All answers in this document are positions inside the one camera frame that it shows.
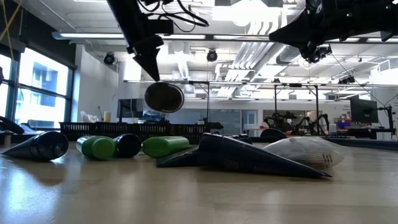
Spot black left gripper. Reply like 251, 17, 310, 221
107, 0, 174, 82

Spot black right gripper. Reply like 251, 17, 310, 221
269, 0, 368, 62

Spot black puff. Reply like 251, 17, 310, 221
144, 82, 185, 114

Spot green travel bottle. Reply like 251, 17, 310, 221
76, 135, 117, 161
142, 136, 190, 159

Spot black computer monitor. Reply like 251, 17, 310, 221
117, 98, 146, 119
349, 98, 379, 124

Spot long ceiling light bar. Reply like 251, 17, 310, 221
51, 30, 398, 44

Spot white plastic bag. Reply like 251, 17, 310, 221
80, 111, 100, 124

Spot cotton balls in clear bag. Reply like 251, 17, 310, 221
262, 136, 346, 170

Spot black curved bar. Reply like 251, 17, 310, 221
0, 115, 26, 135

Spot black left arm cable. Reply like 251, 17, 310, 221
136, 0, 210, 34

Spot black overhead rig frame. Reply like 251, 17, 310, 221
272, 82, 321, 125
124, 80, 246, 124

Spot large glass window wall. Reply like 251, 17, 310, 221
0, 46, 76, 129

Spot yellow hanging cable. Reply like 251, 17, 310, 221
0, 0, 23, 60

